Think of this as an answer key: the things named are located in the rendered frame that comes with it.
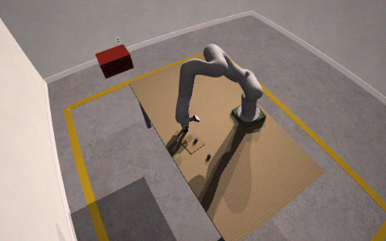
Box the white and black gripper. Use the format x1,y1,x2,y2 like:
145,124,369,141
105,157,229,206
181,120,189,133

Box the brown flat mat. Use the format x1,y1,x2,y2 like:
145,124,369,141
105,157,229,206
181,132,204,153

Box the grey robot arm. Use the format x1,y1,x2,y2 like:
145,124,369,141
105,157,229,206
175,44,262,124

